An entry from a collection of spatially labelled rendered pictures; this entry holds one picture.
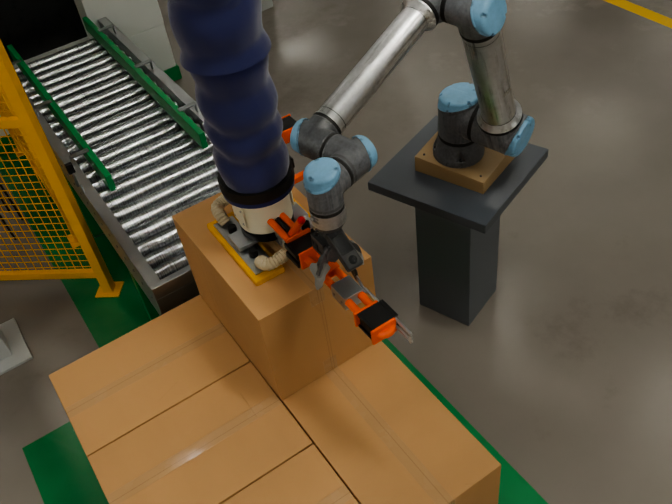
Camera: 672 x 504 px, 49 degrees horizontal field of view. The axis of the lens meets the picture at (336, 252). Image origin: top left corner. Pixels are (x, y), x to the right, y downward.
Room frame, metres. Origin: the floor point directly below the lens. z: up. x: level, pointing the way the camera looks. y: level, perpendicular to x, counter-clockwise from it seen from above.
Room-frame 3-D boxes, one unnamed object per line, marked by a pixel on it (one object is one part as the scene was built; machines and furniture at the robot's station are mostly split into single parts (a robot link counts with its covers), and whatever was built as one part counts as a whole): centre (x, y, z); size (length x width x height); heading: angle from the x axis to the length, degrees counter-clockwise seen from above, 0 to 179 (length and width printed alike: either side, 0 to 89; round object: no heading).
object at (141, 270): (3.00, 1.22, 0.50); 2.31 x 0.05 x 0.19; 28
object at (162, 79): (3.30, 0.64, 0.50); 2.31 x 0.05 x 0.19; 28
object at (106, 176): (3.34, 1.33, 0.60); 1.60 x 0.11 x 0.09; 28
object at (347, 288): (1.35, -0.01, 1.07); 0.07 x 0.07 x 0.04; 27
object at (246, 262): (1.72, 0.28, 0.97); 0.34 x 0.10 x 0.05; 27
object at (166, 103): (3.59, 0.86, 0.60); 1.60 x 0.11 x 0.09; 28
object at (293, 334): (1.77, 0.21, 0.75); 0.60 x 0.40 x 0.40; 28
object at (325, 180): (1.42, 0.00, 1.38); 0.10 x 0.09 x 0.12; 134
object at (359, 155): (1.51, -0.07, 1.39); 0.12 x 0.12 x 0.09; 44
